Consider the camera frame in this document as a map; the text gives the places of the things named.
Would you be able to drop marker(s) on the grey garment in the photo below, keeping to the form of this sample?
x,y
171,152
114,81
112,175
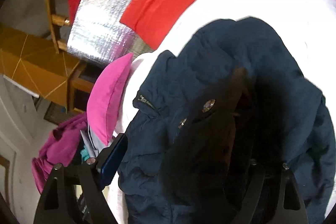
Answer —
x,y
91,141

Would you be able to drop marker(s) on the brown cardboard box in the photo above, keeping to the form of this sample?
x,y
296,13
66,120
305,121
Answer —
x,y
32,62

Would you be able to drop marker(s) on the magenta pillow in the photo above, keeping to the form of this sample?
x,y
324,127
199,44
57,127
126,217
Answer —
x,y
105,97

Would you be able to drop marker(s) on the white bed sheet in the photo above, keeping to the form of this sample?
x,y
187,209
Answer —
x,y
306,27

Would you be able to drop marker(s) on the teal garment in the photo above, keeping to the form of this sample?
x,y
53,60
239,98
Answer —
x,y
84,155

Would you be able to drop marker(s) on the wooden side table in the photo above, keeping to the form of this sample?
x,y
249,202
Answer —
x,y
78,89

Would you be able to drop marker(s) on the magenta fleece garment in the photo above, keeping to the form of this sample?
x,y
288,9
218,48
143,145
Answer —
x,y
60,147

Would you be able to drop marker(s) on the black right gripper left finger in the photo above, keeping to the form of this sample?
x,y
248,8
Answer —
x,y
73,194

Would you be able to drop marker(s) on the navy blue zip jacket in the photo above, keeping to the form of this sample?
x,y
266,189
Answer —
x,y
233,99

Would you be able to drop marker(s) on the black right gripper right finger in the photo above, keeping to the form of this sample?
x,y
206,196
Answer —
x,y
289,208

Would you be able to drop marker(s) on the red pillow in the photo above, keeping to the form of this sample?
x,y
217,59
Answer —
x,y
152,20

